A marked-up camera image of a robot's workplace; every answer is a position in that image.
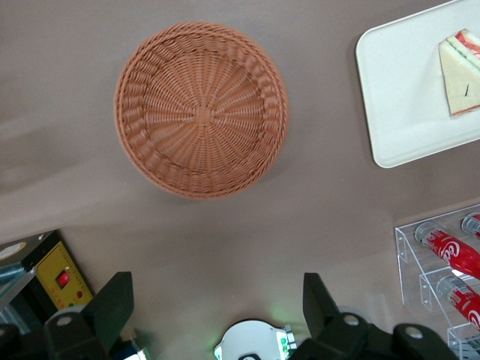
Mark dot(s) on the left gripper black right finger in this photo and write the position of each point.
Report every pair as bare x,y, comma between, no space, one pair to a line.
330,326

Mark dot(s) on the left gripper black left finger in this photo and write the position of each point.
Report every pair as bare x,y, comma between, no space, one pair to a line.
108,311

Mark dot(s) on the triangular sandwich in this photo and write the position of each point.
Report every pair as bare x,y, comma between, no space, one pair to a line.
461,75

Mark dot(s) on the brown round wicker basket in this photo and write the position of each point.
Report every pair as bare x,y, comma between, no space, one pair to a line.
202,112

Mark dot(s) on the cream rectangular tray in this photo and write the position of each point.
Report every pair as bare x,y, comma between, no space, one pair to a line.
401,93

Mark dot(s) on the black food warmer yellow panel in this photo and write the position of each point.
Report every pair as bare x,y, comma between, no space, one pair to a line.
48,270

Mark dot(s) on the clear acrylic bottle rack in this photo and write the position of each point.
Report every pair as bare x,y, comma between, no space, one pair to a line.
407,255

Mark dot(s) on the red rocker switch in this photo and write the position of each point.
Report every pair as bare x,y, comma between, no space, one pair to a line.
63,280

